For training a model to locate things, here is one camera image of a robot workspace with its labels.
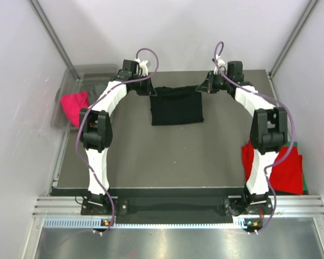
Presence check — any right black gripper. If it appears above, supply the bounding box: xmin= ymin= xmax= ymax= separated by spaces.
xmin=197 ymin=71 xmax=231 ymax=94

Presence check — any black t shirt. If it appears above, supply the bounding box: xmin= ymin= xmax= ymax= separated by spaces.
xmin=150 ymin=85 xmax=204 ymax=126

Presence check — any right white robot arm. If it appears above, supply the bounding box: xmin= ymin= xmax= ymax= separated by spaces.
xmin=196 ymin=57 xmax=287 ymax=214

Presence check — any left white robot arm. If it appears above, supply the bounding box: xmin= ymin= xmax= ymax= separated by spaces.
xmin=78 ymin=58 xmax=157 ymax=214

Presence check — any grey t shirt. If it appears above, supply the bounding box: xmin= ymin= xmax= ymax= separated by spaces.
xmin=85 ymin=84 xmax=106 ymax=99

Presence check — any pink t shirt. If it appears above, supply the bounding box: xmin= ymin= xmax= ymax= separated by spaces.
xmin=60 ymin=91 xmax=89 ymax=127

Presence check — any grey plastic bin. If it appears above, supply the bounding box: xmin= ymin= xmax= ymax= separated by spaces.
xmin=51 ymin=64 xmax=119 ymax=130

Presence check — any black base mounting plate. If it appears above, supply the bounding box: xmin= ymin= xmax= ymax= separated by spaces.
xmin=81 ymin=187 xmax=273 ymax=217

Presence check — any red folded t shirt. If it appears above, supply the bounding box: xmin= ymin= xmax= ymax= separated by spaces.
xmin=241 ymin=141 xmax=304 ymax=195

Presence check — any green folded t shirt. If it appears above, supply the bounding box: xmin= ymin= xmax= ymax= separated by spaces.
xmin=282 ymin=142 xmax=308 ymax=195

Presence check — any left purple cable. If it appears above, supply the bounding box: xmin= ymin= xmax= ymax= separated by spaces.
xmin=75 ymin=48 xmax=159 ymax=234

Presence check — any purple cable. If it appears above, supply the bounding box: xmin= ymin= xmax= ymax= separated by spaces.
xmin=75 ymin=48 xmax=159 ymax=234
xmin=214 ymin=42 xmax=296 ymax=234

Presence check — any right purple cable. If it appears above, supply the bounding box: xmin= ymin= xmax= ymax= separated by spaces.
xmin=214 ymin=42 xmax=296 ymax=234

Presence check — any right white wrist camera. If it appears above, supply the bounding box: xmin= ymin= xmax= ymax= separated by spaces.
xmin=212 ymin=54 xmax=226 ymax=74

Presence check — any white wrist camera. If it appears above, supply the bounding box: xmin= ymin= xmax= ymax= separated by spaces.
xmin=135 ymin=58 xmax=149 ymax=77
xmin=212 ymin=54 xmax=226 ymax=74

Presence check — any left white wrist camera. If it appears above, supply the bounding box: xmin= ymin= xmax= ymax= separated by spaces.
xmin=135 ymin=58 xmax=149 ymax=77

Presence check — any right aluminium frame post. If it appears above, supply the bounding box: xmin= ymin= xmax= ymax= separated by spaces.
xmin=268 ymin=0 xmax=320 ymax=79

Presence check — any aluminium frame post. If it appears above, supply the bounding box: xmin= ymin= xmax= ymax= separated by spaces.
xmin=28 ymin=0 xmax=80 ymax=80
xmin=268 ymin=0 xmax=320 ymax=79

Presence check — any grey slotted cable duct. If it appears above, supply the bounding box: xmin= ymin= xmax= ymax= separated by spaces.
xmin=44 ymin=217 xmax=261 ymax=229

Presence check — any left aluminium frame post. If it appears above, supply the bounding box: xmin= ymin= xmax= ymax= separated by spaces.
xmin=28 ymin=0 xmax=80 ymax=80

